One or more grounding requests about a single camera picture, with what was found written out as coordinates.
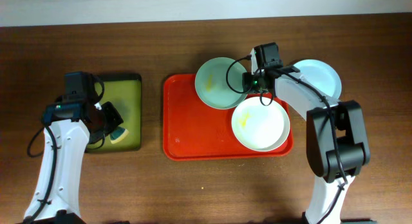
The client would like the red plastic tray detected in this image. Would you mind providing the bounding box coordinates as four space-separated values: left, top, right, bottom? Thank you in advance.
163 74 294 161

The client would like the white plate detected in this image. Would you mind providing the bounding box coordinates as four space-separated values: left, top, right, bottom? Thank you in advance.
231 97 290 152

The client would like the light green plate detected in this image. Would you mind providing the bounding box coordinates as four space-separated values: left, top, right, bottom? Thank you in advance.
194 57 247 109

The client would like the light blue plate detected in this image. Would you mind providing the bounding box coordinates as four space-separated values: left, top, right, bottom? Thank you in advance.
294 59 342 98

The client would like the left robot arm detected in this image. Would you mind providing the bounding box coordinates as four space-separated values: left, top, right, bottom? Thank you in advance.
23 71 123 223

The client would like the green and yellow sponge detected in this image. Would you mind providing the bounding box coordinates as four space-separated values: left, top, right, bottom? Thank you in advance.
109 126 129 144

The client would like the black tray with soapy water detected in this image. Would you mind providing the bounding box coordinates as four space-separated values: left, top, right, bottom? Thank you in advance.
86 73 142 153

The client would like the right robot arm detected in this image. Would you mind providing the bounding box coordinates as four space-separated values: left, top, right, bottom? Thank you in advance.
243 42 371 223

